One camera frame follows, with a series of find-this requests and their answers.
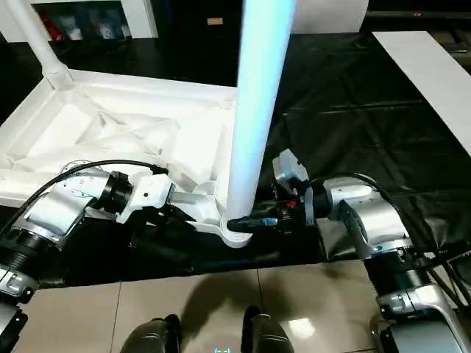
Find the white plastic table top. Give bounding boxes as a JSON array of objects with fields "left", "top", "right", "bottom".
[{"left": 0, "top": 68, "right": 258, "bottom": 248}]

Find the dark right robot foot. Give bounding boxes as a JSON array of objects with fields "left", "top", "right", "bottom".
[{"left": 241, "top": 305, "right": 288, "bottom": 353}]

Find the dark robot foot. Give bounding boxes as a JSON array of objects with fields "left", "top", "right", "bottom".
[
  {"left": 241, "top": 305, "right": 288, "bottom": 353},
  {"left": 121, "top": 313, "right": 182, "bottom": 353}
]

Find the black table mat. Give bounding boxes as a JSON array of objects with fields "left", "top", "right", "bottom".
[{"left": 0, "top": 31, "right": 471, "bottom": 290}]

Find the dark left robot foot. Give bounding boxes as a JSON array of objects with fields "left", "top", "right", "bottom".
[{"left": 121, "top": 313, "right": 182, "bottom": 353}]

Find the white flat board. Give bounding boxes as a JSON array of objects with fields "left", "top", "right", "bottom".
[{"left": 371, "top": 31, "right": 471, "bottom": 155}]

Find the glossy black box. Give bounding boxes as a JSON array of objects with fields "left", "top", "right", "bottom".
[{"left": 157, "top": 0, "right": 244, "bottom": 88}]

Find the white cabinet with glass doors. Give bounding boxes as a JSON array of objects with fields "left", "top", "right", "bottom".
[{"left": 0, "top": 0, "right": 159, "bottom": 43}]

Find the black monitor with red logo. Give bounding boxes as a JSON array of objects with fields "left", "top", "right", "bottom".
[{"left": 362, "top": 0, "right": 471, "bottom": 34}]

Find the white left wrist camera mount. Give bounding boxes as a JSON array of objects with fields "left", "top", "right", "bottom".
[{"left": 117, "top": 174, "right": 174, "bottom": 224}]

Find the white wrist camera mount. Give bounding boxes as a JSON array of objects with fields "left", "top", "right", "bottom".
[
  {"left": 272, "top": 149, "right": 314, "bottom": 226},
  {"left": 117, "top": 174, "right": 174, "bottom": 224}
]

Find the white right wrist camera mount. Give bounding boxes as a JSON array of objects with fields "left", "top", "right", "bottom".
[{"left": 272, "top": 149, "right": 314, "bottom": 226}]

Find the black left wrist camera cable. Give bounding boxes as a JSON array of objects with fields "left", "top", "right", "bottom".
[{"left": 0, "top": 158, "right": 169, "bottom": 236}]

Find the white panel with round mount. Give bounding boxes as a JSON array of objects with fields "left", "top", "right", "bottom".
[{"left": 288, "top": 0, "right": 369, "bottom": 34}]

